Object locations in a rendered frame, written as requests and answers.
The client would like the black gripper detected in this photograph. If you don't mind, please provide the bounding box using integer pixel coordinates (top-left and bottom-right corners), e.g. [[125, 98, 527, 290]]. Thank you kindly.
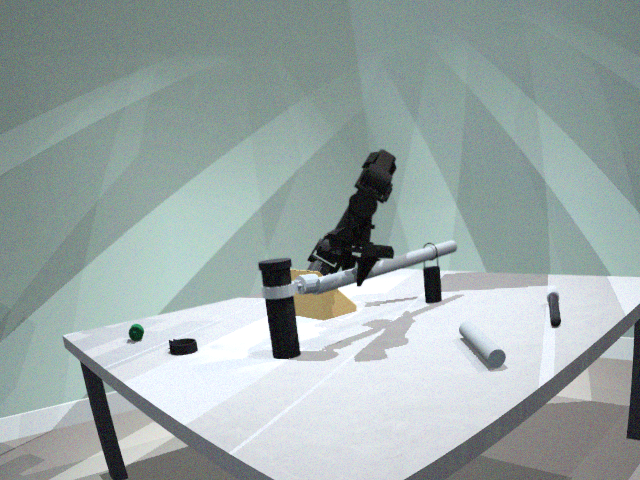
[[321, 218, 394, 287]]

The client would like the grey metal cup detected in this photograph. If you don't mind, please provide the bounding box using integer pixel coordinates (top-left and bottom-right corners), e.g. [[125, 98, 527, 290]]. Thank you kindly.
[[261, 274, 321, 299]]

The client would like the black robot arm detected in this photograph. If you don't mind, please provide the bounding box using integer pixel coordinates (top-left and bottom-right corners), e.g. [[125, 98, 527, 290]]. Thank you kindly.
[[307, 149, 396, 276]]

